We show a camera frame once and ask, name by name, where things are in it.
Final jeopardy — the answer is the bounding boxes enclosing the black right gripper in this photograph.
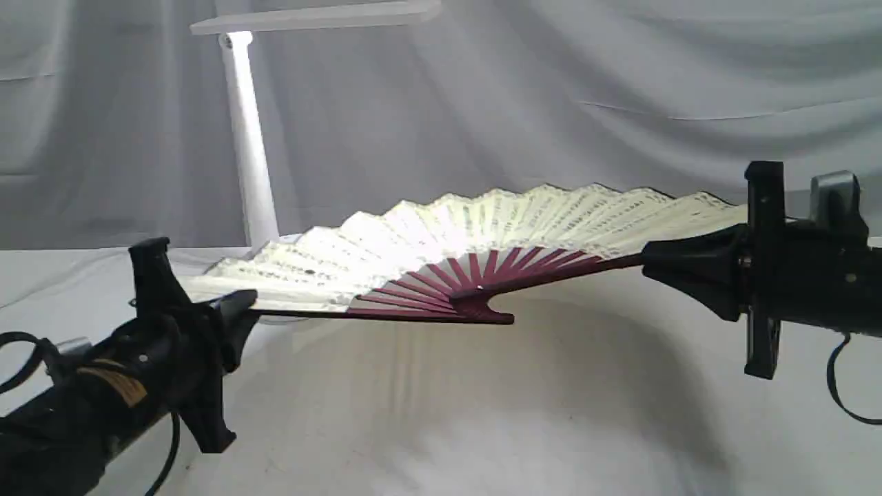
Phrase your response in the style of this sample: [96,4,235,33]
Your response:
[642,161,787,380]

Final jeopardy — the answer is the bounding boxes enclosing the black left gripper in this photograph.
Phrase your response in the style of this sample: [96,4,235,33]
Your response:
[129,238,260,454]

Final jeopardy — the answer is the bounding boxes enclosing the cream paper folding fan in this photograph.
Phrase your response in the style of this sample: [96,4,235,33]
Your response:
[181,183,748,324]

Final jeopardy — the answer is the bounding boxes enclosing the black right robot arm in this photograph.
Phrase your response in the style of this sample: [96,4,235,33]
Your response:
[642,161,881,380]

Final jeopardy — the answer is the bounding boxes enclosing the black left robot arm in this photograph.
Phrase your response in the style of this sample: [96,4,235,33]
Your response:
[1,238,259,495]

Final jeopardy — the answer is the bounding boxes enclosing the white desk lamp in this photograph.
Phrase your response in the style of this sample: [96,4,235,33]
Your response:
[189,1,442,246]

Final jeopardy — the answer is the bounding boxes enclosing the grey backdrop curtain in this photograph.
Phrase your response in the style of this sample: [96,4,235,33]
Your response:
[2,1,881,250]

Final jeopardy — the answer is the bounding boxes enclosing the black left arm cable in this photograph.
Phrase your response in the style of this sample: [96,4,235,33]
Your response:
[0,331,181,496]

